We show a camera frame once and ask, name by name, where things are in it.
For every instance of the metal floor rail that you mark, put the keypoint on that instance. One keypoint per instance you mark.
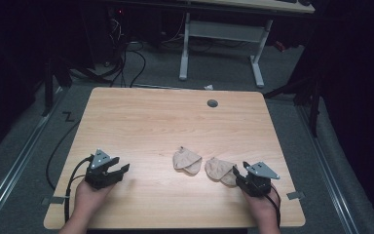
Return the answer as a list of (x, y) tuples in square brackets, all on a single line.
[(329, 172), (16, 162)]

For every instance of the white-legged desk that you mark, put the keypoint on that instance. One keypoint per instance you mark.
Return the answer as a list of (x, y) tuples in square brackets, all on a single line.
[(222, 31)]

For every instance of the black metal stand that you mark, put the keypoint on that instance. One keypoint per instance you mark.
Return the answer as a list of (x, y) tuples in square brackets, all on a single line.
[(49, 87), (313, 107)]

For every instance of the grey table grommet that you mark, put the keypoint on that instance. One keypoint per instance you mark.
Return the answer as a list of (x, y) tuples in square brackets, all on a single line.
[(212, 103)]

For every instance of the white paper scrap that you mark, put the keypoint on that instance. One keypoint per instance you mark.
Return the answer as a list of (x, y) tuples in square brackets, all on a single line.
[(209, 87)]

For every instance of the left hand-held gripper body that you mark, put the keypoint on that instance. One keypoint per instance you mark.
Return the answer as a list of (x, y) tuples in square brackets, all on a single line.
[(101, 177)]

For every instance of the person's right hand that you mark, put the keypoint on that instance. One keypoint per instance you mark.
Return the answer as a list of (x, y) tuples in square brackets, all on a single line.
[(261, 208)]

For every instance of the beige sock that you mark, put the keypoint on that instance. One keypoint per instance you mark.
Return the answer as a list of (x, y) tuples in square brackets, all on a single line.
[(185, 159), (219, 169)]

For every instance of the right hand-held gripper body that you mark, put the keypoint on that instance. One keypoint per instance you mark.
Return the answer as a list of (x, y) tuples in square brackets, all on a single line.
[(256, 182)]

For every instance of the person's left hand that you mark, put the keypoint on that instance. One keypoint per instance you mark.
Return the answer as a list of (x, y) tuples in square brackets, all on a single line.
[(89, 200)]

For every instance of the grey tape strip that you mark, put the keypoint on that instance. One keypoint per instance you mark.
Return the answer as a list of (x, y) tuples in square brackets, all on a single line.
[(56, 200), (295, 195)]

